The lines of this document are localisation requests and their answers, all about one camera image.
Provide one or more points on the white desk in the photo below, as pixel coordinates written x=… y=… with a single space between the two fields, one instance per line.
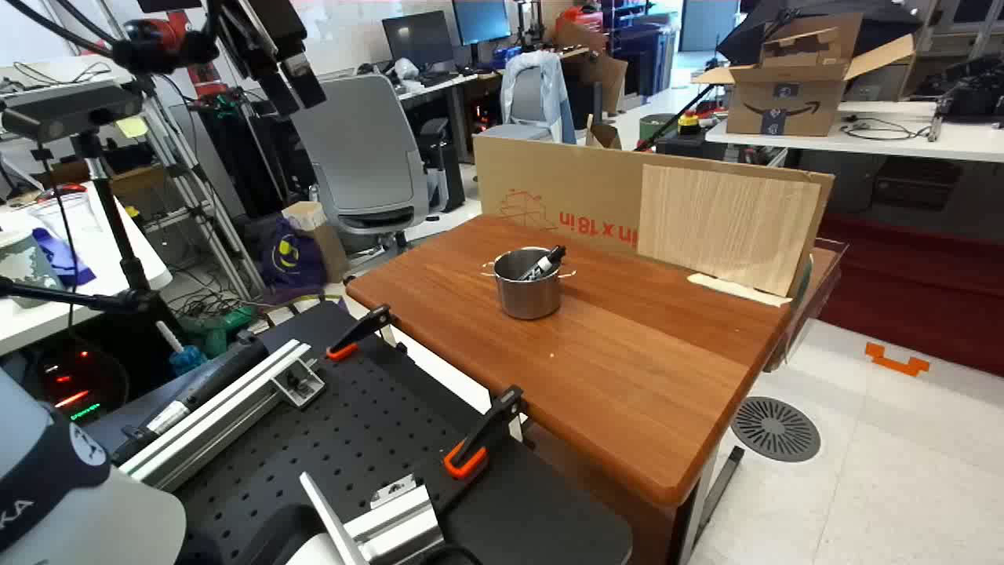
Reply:
x=889 y=137

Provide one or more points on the black computer monitor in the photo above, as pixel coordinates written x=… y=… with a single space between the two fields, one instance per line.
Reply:
x=418 y=39
x=482 y=21

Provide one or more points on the blue cloth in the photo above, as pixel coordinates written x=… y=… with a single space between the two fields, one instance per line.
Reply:
x=60 y=254

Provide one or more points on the pale blue office chair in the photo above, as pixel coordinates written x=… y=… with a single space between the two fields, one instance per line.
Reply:
x=534 y=94

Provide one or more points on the black white Expo marker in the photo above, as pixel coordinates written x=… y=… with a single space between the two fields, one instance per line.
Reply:
x=544 y=263

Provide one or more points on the white side table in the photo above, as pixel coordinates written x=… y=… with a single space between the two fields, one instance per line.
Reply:
x=62 y=303

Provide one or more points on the long aluminium extrusion rail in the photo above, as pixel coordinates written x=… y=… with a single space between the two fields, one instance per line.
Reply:
x=224 y=409

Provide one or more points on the black perforated breadboard plate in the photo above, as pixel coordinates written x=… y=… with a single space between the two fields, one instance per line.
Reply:
x=356 y=442

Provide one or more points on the small stainless steel pot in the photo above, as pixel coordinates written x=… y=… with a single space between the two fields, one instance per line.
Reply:
x=527 y=298

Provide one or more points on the black orange spring clamp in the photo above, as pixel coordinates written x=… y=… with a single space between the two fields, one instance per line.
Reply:
x=361 y=333
x=484 y=433

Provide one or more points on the short aluminium bracket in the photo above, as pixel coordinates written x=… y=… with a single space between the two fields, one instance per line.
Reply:
x=386 y=518

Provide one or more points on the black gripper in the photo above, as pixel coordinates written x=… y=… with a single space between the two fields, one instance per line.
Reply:
x=255 y=25

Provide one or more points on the grey office chair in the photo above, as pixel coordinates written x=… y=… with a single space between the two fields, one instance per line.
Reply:
x=361 y=157

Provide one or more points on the purple bag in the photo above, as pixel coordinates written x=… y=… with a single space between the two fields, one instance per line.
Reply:
x=286 y=254

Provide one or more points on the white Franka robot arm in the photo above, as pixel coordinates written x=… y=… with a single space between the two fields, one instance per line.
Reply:
x=62 y=503

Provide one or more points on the black camera tripod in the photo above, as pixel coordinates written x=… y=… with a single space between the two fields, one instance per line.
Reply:
x=114 y=229

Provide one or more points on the round metal floor drain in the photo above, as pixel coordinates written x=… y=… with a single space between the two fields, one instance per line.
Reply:
x=777 y=428

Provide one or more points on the light wooden board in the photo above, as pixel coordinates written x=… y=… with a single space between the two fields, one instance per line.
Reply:
x=723 y=223

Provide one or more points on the open Amazon cardboard box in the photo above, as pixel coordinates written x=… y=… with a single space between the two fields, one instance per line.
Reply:
x=800 y=82

